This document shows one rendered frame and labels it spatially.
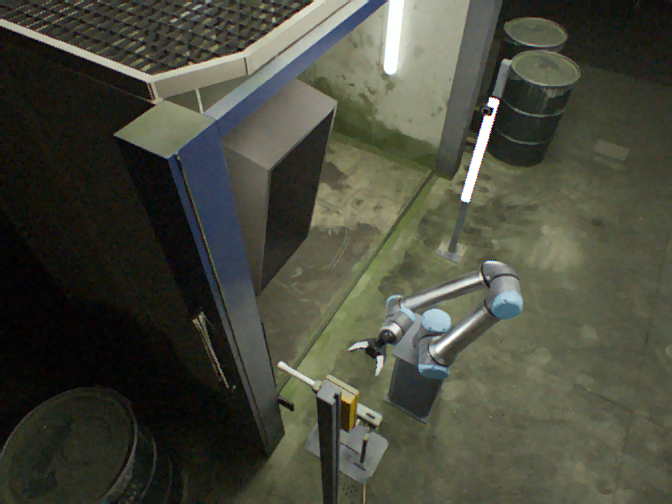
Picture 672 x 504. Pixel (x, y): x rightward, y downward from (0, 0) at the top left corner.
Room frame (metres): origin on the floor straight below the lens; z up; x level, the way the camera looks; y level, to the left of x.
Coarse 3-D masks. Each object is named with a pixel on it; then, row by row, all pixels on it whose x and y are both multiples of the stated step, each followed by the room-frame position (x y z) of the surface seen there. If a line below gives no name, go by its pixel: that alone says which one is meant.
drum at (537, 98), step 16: (512, 64) 3.86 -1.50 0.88; (512, 80) 3.75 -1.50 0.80; (528, 80) 3.61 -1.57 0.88; (576, 80) 3.62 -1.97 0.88; (512, 96) 3.70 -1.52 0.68; (528, 96) 3.59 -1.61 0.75; (544, 96) 3.55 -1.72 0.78; (560, 96) 3.56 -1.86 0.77; (512, 112) 3.65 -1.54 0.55; (528, 112) 3.57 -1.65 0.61; (544, 112) 3.54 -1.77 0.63; (560, 112) 3.59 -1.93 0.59; (496, 128) 3.76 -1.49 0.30; (512, 128) 3.62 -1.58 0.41; (528, 128) 3.55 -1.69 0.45; (544, 128) 3.55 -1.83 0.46; (496, 144) 3.70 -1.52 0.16; (512, 144) 3.59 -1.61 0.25; (528, 144) 3.53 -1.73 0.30; (544, 144) 3.58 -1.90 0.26; (496, 160) 3.65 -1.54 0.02; (512, 160) 3.56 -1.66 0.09; (528, 160) 3.54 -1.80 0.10
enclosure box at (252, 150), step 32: (288, 96) 2.10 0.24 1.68; (320, 96) 2.14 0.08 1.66; (256, 128) 1.85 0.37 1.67; (288, 128) 1.88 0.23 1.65; (320, 128) 2.18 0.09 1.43; (256, 160) 1.65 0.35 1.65; (288, 160) 2.30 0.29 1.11; (320, 160) 2.19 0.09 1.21; (256, 192) 1.65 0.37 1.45; (288, 192) 2.32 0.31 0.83; (256, 224) 1.68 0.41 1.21; (288, 224) 2.34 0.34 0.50; (256, 256) 1.70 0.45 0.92; (288, 256) 2.07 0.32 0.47; (256, 288) 1.73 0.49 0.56
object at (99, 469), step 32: (32, 416) 0.81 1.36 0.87; (64, 416) 0.81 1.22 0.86; (96, 416) 0.81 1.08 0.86; (128, 416) 0.81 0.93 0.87; (32, 448) 0.67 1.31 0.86; (64, 448) 0.67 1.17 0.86; (96, 448) 0.67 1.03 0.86; (128, 448) 0.67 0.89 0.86; (0, 480) 0.54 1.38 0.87; (32, 480) 0.54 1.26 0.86; (64, 480) 0.54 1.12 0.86; (96, 480) 0.54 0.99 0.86
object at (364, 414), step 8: (280, 368) 0.92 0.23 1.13; (288, 368) 0.92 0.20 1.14; (296, 376) 0.88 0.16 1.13; (304, 376) 0.88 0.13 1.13; (312, 384) 0.85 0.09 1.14; (320, 384) 0.84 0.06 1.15; (360, 408) 0.74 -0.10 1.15; (360, 416) 0.71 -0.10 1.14; (368, 416) 0.71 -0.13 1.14; (376, 416) 0.71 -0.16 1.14; (368, 424) 0.69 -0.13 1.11; (376, 424) 0.68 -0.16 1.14
